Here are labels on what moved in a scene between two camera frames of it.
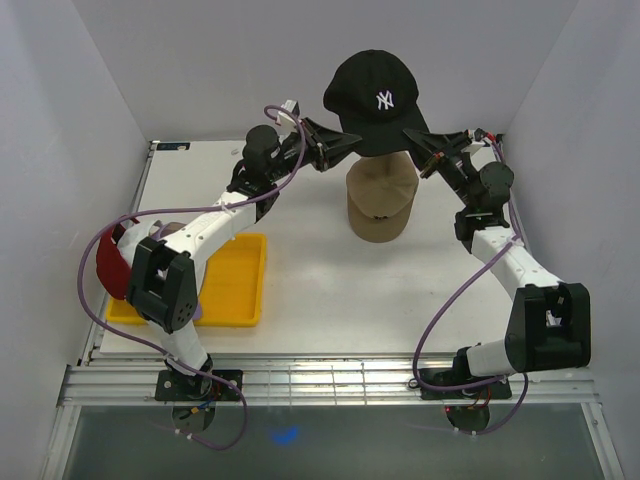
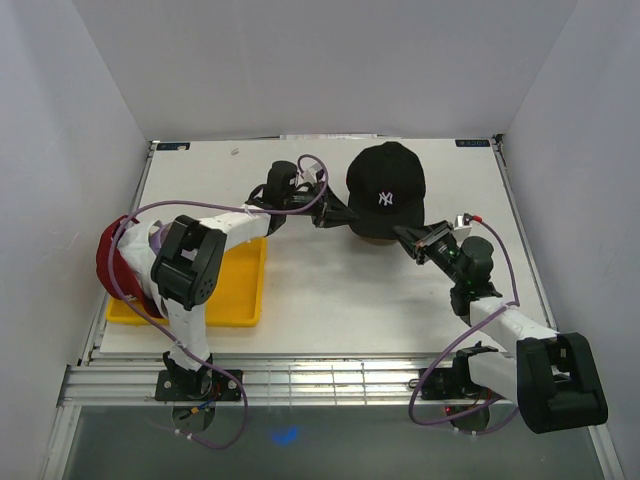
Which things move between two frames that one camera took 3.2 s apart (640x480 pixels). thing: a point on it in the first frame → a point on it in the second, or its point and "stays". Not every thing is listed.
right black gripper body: (451, 162) → (439, 247)
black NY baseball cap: (374, 95) → (386, 186)
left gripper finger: (333, 141) → (337, 213)
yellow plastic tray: (232, 292) stays
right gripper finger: (433, 142) → (416, 236)
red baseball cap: (111, 265) stays
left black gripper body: (313, 151) → (316, 212)
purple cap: (160, 229) stays
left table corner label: (173, 146) stays
